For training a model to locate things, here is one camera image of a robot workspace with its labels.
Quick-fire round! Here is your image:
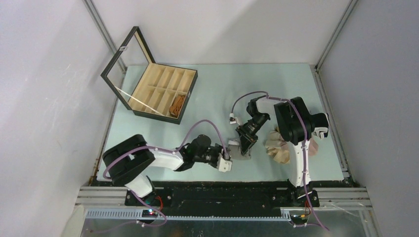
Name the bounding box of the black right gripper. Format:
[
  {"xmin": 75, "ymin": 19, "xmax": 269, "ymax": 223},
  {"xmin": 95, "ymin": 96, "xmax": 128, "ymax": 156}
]
[{"xmin": 236, "ymin": 113, "xmax": 269, "ymax": 155}]

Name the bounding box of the orange-brown underwear with cream waistband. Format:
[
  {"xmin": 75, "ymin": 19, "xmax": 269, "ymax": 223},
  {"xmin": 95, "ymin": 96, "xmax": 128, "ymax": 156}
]
[{"xmin": 168, "ymin": 93, "xmax": 186, "ymax": 118}]

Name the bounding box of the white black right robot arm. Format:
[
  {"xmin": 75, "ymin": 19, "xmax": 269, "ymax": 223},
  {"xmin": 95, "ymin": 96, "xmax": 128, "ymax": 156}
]
[{"xmin": 236, "ymin": 96, "xmax": 330, "ymax": 206}]

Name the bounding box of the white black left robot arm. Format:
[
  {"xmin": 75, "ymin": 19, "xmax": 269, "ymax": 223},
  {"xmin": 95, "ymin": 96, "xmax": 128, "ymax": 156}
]
[{"xmin": 102, "ymin": 134, "xmax": 232, "ymax": 206}]

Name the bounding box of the beige crumpled underwear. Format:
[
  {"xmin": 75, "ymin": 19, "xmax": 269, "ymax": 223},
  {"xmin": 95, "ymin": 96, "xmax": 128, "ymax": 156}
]
[{"xmin": 265, "ymin": 126, "xmax": 290, "ymax": 164}]

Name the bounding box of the pale pink underwear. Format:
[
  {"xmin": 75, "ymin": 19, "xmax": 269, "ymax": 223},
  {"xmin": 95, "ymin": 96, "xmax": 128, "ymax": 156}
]
[{"xmin": 308, "ymin": 138, "xmax": 319, "ymax": 157}]

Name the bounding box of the black divided storage box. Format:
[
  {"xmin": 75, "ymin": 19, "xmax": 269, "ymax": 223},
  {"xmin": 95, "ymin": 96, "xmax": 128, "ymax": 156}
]
[{"xmin": 101, "ymin": 26, "xmax": 198, "ymax": 124}]

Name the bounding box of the left controller board with leds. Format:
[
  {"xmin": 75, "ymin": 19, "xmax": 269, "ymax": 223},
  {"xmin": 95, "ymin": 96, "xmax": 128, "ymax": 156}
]
[{"xmin": 141, "ymin": 209, "xmax": 160, "ymax": 218}]

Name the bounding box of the controller board with leds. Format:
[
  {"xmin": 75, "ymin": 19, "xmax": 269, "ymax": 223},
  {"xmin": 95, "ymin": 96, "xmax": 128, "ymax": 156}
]
[
  {"xmin": 141, "ymin": 209, "xmax": 160, "ymax": 218},
  {"xmin": 290, "ymin": 214, "xmax": 310, "ymax": 225}
]

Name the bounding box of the right controller board with leds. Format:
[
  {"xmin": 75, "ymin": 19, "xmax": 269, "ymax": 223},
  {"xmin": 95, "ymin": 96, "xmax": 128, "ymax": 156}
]
[{"xmin": 290, "ymin": 214, "xmax": 310, "ymax": 225}]

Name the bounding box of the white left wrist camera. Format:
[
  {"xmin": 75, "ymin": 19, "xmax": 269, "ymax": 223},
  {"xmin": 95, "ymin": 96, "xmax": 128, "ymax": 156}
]
[{"xmin": 217, "ymin": 157, "xmax": 232, "ymax": 172}]

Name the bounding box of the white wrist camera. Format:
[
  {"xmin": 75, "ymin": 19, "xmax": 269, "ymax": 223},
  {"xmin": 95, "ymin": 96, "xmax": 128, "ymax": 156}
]
[
  {"xmin": 217, "ymin": 157, "xmax": 232, "ymax": 172},
  {"xmin": 229, "ymin": 113, "xmax": 243, "ymax": 125}
]

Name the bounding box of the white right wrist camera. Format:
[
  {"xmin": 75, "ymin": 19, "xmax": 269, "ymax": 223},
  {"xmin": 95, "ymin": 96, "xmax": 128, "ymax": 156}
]
[{"xmin": 229, "ymin": 113, "xmax": 243, "ymax": 125}]

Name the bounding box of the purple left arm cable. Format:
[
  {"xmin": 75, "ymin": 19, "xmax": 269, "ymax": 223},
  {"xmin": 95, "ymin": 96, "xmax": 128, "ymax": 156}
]
[{"xmin": 103, "ymin": 119, "xmax": 229, "ymax": 180}]

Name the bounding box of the cream lid ribbon strap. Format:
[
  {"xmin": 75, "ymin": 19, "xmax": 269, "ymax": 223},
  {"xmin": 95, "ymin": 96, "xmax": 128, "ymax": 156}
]
[{"xmin": 114, "ymin": 85, "xmax": 165, "ymax": 116}]

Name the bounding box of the grey slotted cable duct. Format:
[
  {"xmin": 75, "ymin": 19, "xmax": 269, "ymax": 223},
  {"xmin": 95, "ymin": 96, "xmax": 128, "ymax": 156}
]
[{"xmin": 85, "ymin": 208, "xmax": 291, "ymax": 222}]

